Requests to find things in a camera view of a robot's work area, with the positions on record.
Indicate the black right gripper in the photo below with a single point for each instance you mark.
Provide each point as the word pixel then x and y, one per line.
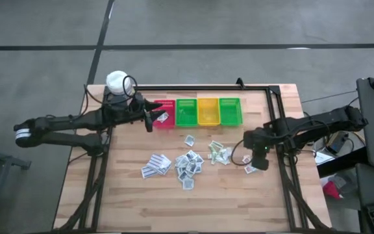
pixel 258 143

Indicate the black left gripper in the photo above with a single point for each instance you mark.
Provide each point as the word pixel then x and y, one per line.
pixel 138 112

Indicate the red white pad packet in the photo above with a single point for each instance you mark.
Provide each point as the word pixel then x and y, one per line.
pixel 162 117
pixel 249 169
pixel 246 159

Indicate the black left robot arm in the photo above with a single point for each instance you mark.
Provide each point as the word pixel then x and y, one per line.
pixel 60 122

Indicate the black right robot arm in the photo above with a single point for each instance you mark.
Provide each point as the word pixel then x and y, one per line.
pixel 323 122

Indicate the red plastic basket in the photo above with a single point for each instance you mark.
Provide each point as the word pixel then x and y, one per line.
pixel 171 107

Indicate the green plastic basket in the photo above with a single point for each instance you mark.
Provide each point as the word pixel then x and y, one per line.
pixel 187 113
pixel 230 112

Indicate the grey printed wipe packet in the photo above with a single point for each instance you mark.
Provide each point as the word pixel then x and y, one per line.
pixel 189 140
pixel 188 184

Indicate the yellow Lysol wipes canister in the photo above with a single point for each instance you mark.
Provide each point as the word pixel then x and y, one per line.
pixel 117 83

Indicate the blue striped white packet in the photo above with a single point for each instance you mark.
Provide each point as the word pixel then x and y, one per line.
pixel 165 166
pixel 148 171
pixel 157 161

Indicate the yellow plastic basket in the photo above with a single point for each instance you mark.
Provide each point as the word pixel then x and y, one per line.
pixel 208 112

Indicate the white paper sheet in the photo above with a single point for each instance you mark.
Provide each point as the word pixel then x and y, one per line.
pixel 323 158

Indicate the black power adapter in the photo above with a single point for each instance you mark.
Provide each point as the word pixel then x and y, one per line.
pixel 336 143

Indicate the red object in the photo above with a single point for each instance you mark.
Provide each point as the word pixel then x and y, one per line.
pixel 331 191

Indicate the grey metal stand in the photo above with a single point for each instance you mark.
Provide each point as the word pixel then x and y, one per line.
pixel 2 159

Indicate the black arched bracket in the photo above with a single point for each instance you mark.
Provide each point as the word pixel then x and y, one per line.
pixel 240 83

